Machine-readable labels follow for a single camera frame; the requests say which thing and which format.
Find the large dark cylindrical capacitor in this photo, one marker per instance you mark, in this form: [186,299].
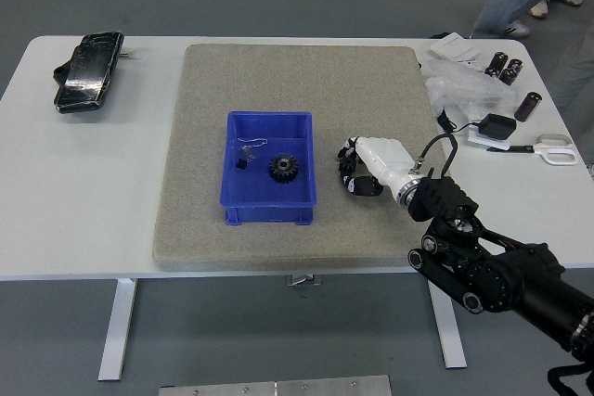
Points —
[528,106]

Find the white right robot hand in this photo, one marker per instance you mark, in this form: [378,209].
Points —
[387,159]

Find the small black cube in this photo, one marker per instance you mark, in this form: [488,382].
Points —
[240,164]

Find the black power adapter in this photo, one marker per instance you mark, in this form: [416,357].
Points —
[497,126]

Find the metal bracket under table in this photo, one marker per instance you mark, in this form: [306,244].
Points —
[302,279]

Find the flat white box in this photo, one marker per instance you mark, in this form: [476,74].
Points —
[454,46]

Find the clear bubble wrap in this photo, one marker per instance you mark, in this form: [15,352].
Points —
[464,85]

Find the large black gear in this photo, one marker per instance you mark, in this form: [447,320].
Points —
[283,169]

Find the white pad under adapter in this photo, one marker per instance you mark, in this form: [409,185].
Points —
[478,142]

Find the grey metal plate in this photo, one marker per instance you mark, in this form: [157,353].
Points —
[274,387]

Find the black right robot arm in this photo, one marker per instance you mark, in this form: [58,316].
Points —
[510,275]

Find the blue plastic box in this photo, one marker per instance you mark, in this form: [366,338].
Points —
[267,194]

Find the white table leg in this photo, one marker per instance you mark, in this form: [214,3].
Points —
[116,328]
[448,335]

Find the clear plastic bag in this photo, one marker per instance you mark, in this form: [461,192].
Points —
[248,148]

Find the grey-brown mat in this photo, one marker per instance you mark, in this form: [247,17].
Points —
[297,80]

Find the small black gear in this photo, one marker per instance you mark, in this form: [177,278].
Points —
[348,167]

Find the black wrapped device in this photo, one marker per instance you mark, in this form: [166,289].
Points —
[86,73]

